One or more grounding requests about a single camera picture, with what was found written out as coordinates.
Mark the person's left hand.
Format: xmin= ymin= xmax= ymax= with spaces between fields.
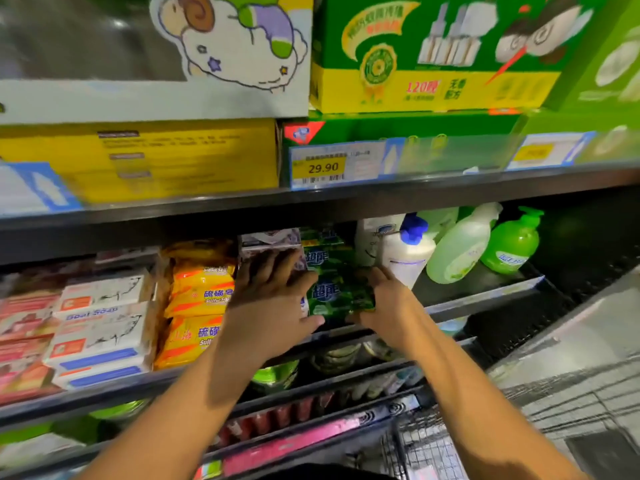
xmin=222 ymin=249 xmax=326 ymax=361

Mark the person's right hand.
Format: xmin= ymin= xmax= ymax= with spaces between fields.
xmin=358 ymin=267 xmax=431 ymax=356

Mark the white hand sanitizer bottle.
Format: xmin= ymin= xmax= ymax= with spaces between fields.
xmin=355 ymin=215 xmax=406 ymax=266
xmin=378 ymin=215 xmax=438 ymax=291

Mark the green blue print soap box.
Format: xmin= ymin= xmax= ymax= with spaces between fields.
xmin=305 ymin=269 xmax=376 ymax=318

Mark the stack of yellow soap boxes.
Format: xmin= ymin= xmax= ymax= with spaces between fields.
xmin=155 ymin=239 xmax=239 ymax=371

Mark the stack of white purple soap boxes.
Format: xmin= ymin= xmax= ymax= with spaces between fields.
xmin=238 ymin=227 xmax=303 ymax=261

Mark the stack of green soap boxes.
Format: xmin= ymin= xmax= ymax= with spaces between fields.
xmin=300 ymin=229 xmax=356 ymax=276

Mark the pale green hand sanitizer bottle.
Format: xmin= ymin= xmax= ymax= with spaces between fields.
xmin=418 ymin=207 xmax=461 ymax=241

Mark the bright green hand sanitizer bottle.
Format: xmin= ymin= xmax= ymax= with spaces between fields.
xmin=482 ymin=205 xmax=546 ymax=276

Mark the stack of white orange soap boxes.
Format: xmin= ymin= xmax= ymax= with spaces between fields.
xmin=45 ymin=247 xmax=166 ymax=391

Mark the stack of pink soap boxes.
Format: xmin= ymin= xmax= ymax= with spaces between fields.
xmin=0 ymin=265 xmax=61 ymax=406

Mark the person's left forearm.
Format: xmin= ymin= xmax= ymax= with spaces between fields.
xmin=80 ymin=335 xmax=276 ymax=480

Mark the person's right forearm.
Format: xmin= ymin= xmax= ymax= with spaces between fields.
xmin=395 ymin=319 xmax=591 ymax=480

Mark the row of red tubes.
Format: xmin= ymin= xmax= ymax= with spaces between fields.
xmin=215 ymin=389 xmax=341 ymax=446

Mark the pink flat pack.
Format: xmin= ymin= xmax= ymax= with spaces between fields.
xmin=222 ymin=415 xmax=361 ymax=478

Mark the white blue price tag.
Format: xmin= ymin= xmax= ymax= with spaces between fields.
xmin=508 ymin=131 xmax=596 ymax=173
xmin=0 ymin=159 xmax=81 ymax=218
xmin=290 ymin=139 xmax=406 ymax=189

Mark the flat yellow box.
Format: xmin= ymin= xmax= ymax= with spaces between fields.
xmin=0 ymin=119 xmax=281 ymax=206

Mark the green yellow cartoon box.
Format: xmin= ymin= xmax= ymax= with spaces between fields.
xmin=312 ymin=0 xmax=611 ymax=116

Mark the green white carton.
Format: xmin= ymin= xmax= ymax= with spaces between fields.
xmin=0 ymin=419 xmax=91 ymax=471

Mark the large yellow box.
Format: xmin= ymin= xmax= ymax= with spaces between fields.
xmin=0 ymin=0 xmax=316 ymax=126

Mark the green box bottle print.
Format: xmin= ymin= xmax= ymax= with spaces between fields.
xmin=555 ymin=0 xmax=640 ymax=111

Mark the wire basket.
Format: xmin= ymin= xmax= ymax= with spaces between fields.
xmin=360 ymin=359 xmax=640 ymax=480

